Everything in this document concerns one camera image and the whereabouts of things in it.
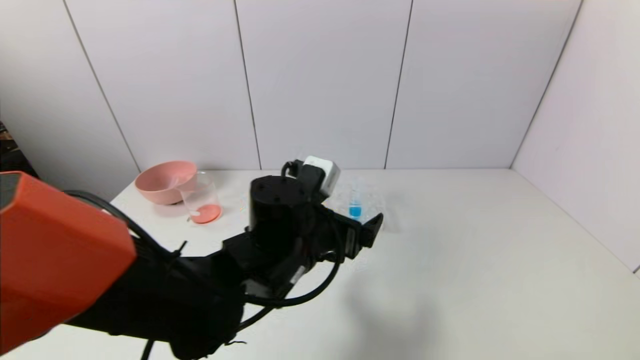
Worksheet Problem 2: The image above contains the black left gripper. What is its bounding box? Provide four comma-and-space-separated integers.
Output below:
316, 204, 384, 263

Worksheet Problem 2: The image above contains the test tube with blue pigment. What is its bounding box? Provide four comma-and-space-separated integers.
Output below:
349, 176, 364, 221

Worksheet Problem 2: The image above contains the clear acrylic test tube rack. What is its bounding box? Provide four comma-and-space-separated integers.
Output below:
327, 181, 387, 232

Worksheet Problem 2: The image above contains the clear glass beaker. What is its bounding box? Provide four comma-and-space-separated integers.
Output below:
179, 172, 224, 225

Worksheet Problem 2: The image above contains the pink plastic bowl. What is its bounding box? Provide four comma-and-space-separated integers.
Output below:
135, 161, 199, 206

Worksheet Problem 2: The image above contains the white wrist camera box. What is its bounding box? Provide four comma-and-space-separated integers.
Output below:
301, 155, 342, 199

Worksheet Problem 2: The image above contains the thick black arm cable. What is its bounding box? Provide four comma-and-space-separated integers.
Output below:
64, 189, 343, 360

